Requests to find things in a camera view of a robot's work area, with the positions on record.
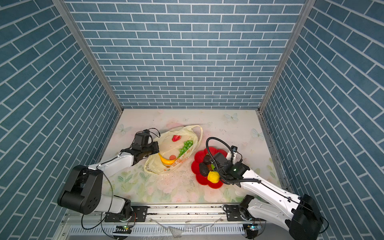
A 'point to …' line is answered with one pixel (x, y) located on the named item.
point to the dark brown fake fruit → (207, 159)
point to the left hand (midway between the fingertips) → (159, 145)
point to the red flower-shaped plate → (199, 158)
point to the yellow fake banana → (166, 161)
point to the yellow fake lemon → (213, 177)
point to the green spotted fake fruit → (212, 167)
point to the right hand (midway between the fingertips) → (222, 162)
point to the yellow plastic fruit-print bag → (176, 146)
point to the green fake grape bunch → (187, 145)
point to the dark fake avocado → (204, 169)
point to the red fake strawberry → (176, 138)
